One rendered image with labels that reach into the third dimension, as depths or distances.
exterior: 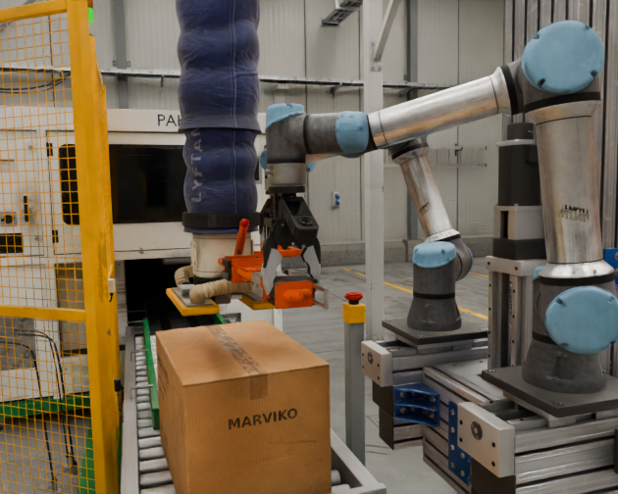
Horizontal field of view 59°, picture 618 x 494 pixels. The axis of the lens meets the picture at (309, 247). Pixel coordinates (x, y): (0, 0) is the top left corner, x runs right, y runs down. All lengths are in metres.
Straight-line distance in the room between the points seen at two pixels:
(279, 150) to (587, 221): 0.54
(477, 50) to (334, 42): 3.17
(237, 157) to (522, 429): 0.97
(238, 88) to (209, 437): 0.92
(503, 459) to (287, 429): 0.65
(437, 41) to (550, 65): 11.22
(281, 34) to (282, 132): 9.91
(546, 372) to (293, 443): 0.73
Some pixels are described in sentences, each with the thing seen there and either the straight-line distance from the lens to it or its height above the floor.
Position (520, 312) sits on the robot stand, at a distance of 1.38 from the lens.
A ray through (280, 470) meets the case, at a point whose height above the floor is 0.67.
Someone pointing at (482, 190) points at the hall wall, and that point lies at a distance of 12.39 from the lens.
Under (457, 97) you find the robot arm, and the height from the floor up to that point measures 1.59.
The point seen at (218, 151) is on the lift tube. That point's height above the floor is 1.54.
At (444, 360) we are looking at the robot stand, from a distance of 1.58.
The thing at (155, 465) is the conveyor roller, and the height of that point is 0.54.
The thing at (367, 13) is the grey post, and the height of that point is 2.84.
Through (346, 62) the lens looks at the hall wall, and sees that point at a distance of 11.22.
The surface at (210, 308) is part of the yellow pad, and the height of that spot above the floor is 1.12.
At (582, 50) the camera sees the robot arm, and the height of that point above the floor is 1.63.
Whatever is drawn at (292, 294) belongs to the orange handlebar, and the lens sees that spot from 1.02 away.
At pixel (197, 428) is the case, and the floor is 0.83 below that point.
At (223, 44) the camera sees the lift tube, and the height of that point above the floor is 1.81.
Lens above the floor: 1.42
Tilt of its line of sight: 6 degrees down
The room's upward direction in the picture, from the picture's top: 1 degrees counter-clockwise
